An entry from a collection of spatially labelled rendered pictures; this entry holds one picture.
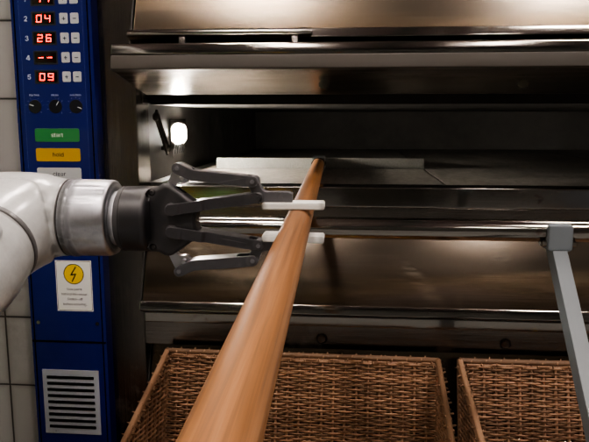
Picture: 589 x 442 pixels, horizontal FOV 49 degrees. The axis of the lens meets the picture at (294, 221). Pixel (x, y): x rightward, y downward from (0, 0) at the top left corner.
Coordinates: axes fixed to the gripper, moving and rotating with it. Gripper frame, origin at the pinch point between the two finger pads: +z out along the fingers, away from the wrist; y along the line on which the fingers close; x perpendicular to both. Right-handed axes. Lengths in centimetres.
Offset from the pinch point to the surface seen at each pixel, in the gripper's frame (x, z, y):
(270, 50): -38.7, -6.9, -22.9
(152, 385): -39, -29, 38
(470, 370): -49, 31, 36
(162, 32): -44, -27, -26
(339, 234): -15.5, 5.2, 4.2
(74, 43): -51, -46, -25
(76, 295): -51, -47, 24
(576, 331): -5.5, 34.2, 14.0
